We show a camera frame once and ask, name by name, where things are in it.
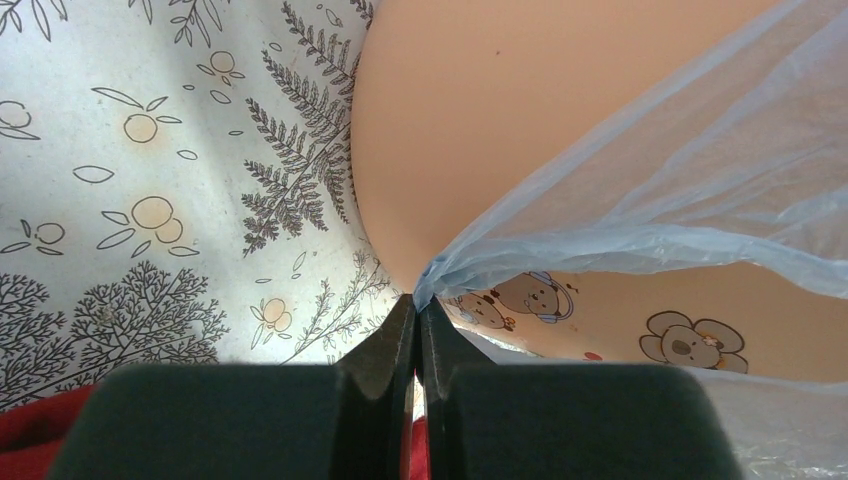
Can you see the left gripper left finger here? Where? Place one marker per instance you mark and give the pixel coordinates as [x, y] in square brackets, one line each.
[346, 420]

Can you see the red cloth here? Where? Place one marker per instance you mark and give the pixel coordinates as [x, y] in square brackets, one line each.
[33, 430]

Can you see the floral patterned table mat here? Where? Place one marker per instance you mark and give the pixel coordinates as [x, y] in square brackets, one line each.
[176, 188]

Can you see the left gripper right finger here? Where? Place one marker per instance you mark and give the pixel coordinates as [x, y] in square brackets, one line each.
[582, 420]

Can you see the orange plastic trash bin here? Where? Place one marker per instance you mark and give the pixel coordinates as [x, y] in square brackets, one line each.
[457, 102]

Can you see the light blue plastic trash bag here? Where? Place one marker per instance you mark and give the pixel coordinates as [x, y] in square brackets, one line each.
[702, 227]

